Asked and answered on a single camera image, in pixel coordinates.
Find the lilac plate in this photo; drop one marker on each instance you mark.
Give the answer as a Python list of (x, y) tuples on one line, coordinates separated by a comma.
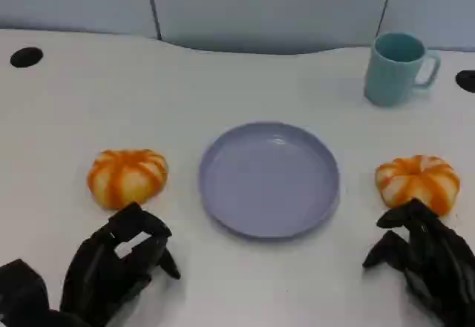
[(269, 182)]

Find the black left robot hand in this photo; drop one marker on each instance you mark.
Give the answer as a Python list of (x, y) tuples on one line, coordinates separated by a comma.
[(104, 267)]

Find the pale green mug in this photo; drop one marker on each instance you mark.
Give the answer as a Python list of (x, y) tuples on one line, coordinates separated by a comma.
[(389, 78)]

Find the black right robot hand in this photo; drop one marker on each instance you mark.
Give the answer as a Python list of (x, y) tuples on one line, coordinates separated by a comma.
[(441, 267)]

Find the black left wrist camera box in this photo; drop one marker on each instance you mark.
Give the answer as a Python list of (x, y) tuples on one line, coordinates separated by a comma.
[(22, 290)]

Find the orange and white bread roll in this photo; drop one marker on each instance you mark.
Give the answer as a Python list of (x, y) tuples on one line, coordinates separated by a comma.
[(126, 178), (419, 182)]

